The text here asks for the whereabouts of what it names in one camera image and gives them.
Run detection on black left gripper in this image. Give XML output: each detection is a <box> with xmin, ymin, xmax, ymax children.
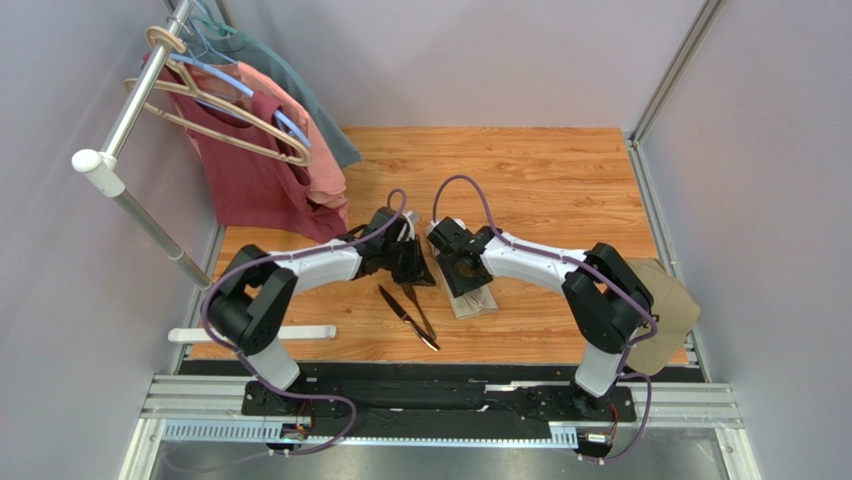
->
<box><xmin>382</xmin><ymin>235</ymin><xmax>437</xmax><ymax>287</ymax></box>

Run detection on silver fork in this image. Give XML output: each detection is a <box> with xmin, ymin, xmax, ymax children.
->
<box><xmin>402</xmin><ymin>285</ymin><xmax>437</xmax><ymax>340</ymax></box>

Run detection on beige cloth napkin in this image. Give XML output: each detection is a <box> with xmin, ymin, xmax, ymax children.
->
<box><xmin>431</xmin><ymin>247</ymin><xmax>499</xmax><ymax>320</ymax></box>

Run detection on silver table knife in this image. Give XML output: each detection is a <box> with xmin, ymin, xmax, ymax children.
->
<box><xmin>378</xmin><ymin>285</ymin><xmax>440</xmax><ymax>352</ymax></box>

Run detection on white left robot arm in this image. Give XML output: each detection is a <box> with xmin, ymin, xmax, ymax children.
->
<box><xmin>201</xmin><ymin>207</ymin><xmax>436</xmax><ymax>413</ymax></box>

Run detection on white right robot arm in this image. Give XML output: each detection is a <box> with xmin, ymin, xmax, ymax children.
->
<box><xmin>427</xmin><ymin>218</ymin><xmax>654</xmax><ymax>418</ymax></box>

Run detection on salmon pink t-shirt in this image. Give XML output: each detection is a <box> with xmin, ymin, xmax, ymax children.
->
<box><xmin>213</xmin><ymin>62</ymin><xmax>349</xmax><ymax>221</ymax></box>

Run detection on blue plastic hanger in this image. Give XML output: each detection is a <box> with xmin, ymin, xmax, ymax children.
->
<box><xmin>169</xmin><ymin>1</ymin><xmax>312</xmax><ymax>148</ymax></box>

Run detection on beige baseball cap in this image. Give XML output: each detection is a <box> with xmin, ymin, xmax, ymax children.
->
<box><xmin>627</xmin><ymin>258</ymin><xmax>701</xmax><ymax>375</ymax></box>

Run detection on teal green shirt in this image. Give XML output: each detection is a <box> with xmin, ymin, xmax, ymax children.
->
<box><xmin>181</xmin><ymin>30</ymin><xmax>362</xmax><ymax>169</ymax></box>

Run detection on metal clothes rack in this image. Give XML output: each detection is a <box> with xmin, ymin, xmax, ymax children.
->
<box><xmin>71</xmin><ymin>0</ymin><xmax>338</xmax><ymax>347</ymax></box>

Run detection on beige wooden hanger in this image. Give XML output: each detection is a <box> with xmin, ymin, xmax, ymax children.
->
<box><xmin>141</xmin><ymin>26</ymin><xmax>312</xmax><ymax>167</ymax></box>

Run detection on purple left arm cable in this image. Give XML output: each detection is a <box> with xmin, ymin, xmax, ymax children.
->
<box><xmin>199</xmin><ymin>188</ymin><xmax>409</xmax><ymax>457</ymax></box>

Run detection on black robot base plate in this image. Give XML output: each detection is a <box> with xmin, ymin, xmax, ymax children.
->
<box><xmin>240</xmin><ymin>380</ymin><xmax>638</xmax><ymax>423</ymax></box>

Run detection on aluminium frame rail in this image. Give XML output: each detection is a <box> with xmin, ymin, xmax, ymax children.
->
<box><xmin>120</xmin><ymin>361</ymin><xmax>760</xmax><ymax>479</ymax></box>

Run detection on green wire hanger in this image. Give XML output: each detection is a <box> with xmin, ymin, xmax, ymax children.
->
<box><xmin>190</xmin><ymin>15</ymin><xmax>238</xmax><ymax>39</ymax></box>

